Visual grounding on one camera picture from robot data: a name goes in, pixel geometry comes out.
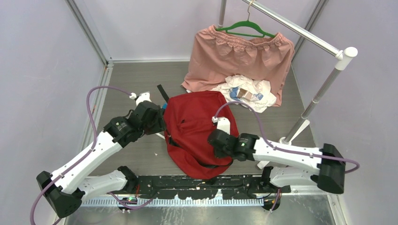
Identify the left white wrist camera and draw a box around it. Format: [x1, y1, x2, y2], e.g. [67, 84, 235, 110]
[129, 92, 152, 106]

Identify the red backpack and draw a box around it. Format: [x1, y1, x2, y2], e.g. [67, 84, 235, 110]
[157, 85, 239, 180]

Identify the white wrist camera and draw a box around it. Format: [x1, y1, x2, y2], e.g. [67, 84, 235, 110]
[129, 92, 152, 106]
[212, 117, 230, 135]

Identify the white peach marker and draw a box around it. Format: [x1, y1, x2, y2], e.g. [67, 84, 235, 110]
[156, 133, 165, 140]

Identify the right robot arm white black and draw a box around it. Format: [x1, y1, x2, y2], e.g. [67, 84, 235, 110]
[207, 129, 345, 194]

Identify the green clothes hanger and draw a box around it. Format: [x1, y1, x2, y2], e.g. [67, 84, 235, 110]
[215, 0, 276, 38]

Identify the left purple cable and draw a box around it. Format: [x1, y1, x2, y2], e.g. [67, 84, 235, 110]
[29, 86, 154, 225]

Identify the white crumpled cloth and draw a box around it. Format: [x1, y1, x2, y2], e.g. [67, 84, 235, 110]
[212, 75, 277, 113]

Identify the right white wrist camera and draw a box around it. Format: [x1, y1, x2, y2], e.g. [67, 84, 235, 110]
[212, 117, 230, 135]

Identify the pink skirt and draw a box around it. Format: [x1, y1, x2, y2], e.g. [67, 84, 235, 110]
[181, 25, 294, 106]

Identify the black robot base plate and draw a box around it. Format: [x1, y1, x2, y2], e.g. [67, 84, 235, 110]
[112, 174, 277, 200]

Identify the silver white clothes rack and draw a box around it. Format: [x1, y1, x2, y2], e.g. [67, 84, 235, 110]
[217, 0, 359, 170]

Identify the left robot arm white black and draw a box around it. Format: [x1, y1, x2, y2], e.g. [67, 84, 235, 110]
[36, 100, 165, 218]

